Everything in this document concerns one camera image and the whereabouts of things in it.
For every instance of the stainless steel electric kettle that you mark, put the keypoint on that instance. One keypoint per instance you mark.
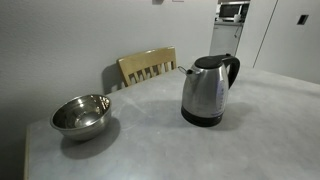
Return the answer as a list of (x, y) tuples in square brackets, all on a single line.
[(206, 93)]

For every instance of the white kitchen cabinet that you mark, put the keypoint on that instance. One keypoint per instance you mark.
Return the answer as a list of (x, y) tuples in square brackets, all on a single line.
[(225, 40)]

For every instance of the stainless steel mixing bowl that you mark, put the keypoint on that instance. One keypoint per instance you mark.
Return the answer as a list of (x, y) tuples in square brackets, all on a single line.
[(81, 128)]

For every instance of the white mug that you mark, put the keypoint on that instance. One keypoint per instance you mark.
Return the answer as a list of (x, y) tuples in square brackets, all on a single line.
[(237, 18)]

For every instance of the microwave oven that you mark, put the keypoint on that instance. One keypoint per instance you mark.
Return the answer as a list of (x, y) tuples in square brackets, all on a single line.
[(230, 10)]

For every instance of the black wall plate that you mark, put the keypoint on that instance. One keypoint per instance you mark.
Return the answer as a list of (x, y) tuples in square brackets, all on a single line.
[(302, 19)]

